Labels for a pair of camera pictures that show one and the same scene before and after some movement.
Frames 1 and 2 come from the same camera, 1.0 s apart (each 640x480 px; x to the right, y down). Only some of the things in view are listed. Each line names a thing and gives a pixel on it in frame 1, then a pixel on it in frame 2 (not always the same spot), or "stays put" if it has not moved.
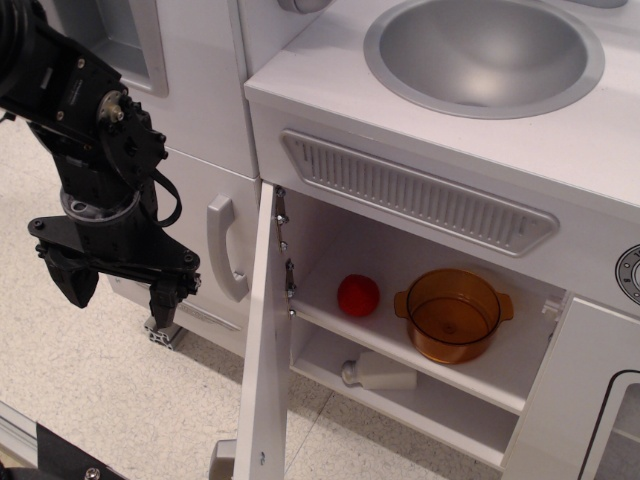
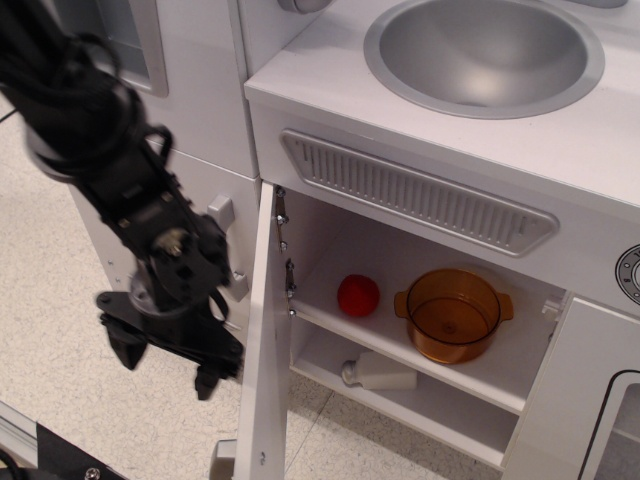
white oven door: x=583 y=420 stays put
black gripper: x=119 y=230 → x=172 y=306
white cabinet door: x=262 y=423 stays put
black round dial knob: x=627 y=274 stays put
